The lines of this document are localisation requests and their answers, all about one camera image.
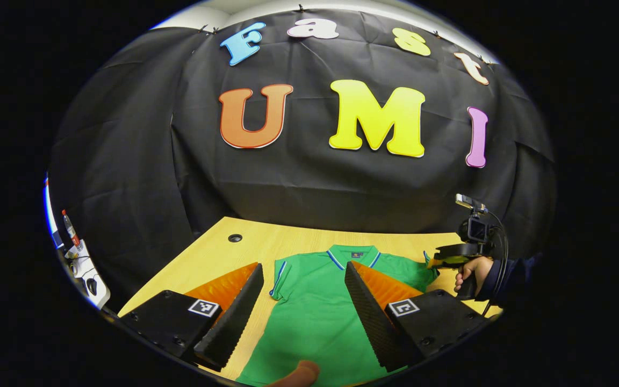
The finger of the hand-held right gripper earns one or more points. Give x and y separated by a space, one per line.
449 253

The white side table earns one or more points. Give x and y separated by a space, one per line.
86 271

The red capped bottle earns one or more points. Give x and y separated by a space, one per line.
71 230

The row of black clips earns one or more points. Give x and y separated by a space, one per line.
300 8

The green T-shirt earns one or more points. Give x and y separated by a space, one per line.
315 322

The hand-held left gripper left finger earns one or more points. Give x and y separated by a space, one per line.
234 317

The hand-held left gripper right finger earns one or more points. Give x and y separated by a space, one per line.
376 322

